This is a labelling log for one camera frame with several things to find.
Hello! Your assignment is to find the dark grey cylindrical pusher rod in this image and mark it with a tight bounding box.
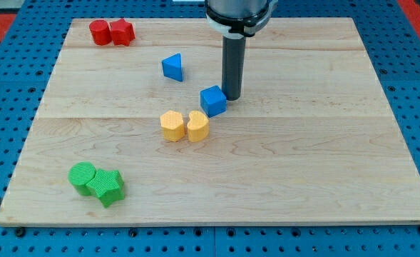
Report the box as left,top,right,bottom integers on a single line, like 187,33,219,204
222,37,246,101

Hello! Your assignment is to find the blue cube block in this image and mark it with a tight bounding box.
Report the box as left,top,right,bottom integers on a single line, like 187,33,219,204
200,85,227,118

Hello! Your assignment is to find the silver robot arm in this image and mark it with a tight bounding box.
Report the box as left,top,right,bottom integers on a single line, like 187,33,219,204
205,0,278,101

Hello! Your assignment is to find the blue triangular prism block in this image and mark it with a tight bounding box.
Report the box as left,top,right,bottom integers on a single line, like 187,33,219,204
161,53,183,82

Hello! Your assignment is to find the yellow heart block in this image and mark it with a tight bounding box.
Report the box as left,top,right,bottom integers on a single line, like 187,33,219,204
187,111,209,142

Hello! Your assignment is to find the yellow hexagon block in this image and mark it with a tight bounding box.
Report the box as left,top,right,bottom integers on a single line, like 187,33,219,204
160,110,185,142

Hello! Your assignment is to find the red star block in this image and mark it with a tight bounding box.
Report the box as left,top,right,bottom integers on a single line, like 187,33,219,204
109,18,135,46

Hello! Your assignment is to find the red cylinder block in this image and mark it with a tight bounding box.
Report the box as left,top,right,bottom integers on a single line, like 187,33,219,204
89,19,112,46

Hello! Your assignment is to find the wooden board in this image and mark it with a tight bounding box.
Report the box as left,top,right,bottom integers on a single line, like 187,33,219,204
0,18,420,228

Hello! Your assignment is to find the green star block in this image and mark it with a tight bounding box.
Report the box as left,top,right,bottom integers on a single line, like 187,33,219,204
86,168,125,208

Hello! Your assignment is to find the green cylinder block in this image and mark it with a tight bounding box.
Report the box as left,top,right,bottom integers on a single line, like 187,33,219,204
68,161,96,196

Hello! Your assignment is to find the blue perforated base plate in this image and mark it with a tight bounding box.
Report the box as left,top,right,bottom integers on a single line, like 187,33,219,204
0,0,420,256

